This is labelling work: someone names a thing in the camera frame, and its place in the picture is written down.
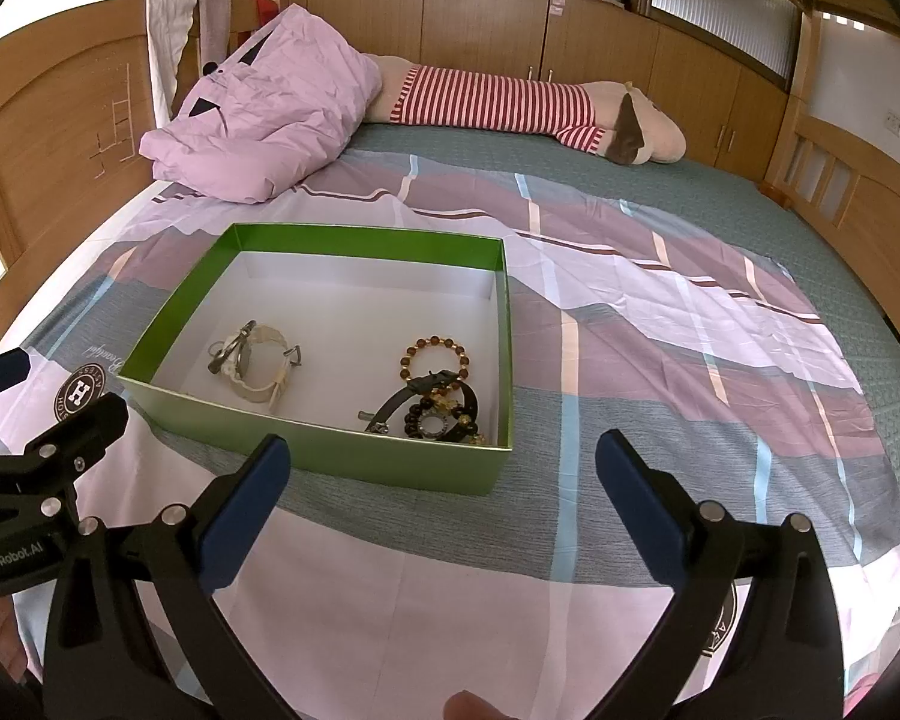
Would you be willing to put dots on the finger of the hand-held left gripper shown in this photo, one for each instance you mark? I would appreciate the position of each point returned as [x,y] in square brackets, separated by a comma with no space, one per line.
[82,435]
[0,375]

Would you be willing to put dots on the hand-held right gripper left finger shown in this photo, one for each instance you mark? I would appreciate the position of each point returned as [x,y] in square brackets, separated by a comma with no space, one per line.
[247,517]

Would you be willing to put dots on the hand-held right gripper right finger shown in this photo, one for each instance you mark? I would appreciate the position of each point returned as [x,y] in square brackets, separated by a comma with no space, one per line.
[637,510]

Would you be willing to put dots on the green cardboard box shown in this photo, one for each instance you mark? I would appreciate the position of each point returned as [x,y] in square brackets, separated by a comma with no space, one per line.
[390,457]

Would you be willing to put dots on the person's right hand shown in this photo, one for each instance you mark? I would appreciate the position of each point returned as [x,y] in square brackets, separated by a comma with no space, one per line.
[474,706]

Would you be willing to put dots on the white wrist watch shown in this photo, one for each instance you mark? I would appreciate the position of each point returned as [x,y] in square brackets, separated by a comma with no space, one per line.
[262,390]

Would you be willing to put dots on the patterned pink grey bedsheet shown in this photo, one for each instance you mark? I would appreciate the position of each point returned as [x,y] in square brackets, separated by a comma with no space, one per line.
[645,352]

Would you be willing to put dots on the wooden headboard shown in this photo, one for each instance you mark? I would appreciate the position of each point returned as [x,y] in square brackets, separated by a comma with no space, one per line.
[52,142]

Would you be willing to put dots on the grey-green mattress cover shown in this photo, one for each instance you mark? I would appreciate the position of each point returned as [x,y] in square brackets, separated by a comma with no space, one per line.
[757,210]

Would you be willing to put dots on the pink quilt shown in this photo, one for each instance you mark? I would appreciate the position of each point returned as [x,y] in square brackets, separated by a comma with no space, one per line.
[270,112]

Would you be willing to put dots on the white hanging cloth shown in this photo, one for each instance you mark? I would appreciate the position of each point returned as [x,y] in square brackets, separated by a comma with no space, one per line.
[166,37]

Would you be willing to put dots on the pink hanging cloth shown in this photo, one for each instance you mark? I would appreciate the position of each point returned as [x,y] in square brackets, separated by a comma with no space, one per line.
[214,19]

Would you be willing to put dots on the striped long plush toy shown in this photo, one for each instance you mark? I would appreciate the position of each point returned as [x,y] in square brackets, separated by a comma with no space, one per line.
[495,101]

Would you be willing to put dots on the wooden bed rail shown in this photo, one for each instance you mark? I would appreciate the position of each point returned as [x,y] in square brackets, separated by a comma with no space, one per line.
[832,165]

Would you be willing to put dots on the white wall socket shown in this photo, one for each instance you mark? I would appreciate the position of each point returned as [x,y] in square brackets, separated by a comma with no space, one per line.
[896,122]

